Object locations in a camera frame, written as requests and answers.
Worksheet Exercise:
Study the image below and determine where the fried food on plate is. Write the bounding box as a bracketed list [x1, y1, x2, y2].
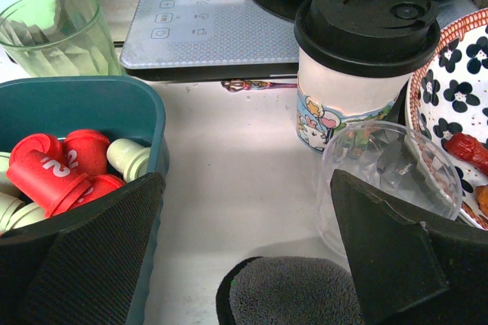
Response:
[445, 133, 487, 215]

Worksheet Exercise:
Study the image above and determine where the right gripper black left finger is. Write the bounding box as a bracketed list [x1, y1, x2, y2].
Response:
[1, 172, 164, 324]

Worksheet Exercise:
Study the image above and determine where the teal plastic storage basket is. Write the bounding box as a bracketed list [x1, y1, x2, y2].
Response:
[0, 75, 171, 325]

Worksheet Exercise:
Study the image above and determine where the blue floral plate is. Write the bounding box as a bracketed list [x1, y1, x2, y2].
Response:
[404, 7, 488, 231]

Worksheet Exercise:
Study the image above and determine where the grey induction cooker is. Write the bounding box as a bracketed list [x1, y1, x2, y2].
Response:
[120, 0, 298, 82]

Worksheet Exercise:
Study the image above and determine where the red coffee capsule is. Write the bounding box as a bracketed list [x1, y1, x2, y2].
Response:
[9, 133, 66, 166]
[63, 129, 111, 176]
[6, 150, 92, 217]
[70, 174, 125, 209]

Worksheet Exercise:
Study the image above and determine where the green iridescent stirring spoon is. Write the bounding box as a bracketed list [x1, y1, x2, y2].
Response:
[220, 79, 297, 93]

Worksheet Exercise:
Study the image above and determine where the small clear wine glass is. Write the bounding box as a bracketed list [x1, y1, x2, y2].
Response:
[316, 121, 462, 257]

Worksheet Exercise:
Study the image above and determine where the black lidded white jar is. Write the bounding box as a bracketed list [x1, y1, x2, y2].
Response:
[294, 0, 440, 151]

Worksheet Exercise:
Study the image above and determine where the green coffee capsule lone bottom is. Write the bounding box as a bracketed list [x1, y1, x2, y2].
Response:
[0, 152, 21, 198]

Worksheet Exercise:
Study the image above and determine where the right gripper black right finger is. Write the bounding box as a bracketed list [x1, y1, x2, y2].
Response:
[330, 169, 487, 324]

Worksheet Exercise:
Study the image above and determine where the green glass cup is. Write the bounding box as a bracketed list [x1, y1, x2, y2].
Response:
[1, 0, 122, 77]

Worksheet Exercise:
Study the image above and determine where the blue cloth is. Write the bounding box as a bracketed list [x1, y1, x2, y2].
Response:
[216, 256, 364, 324]

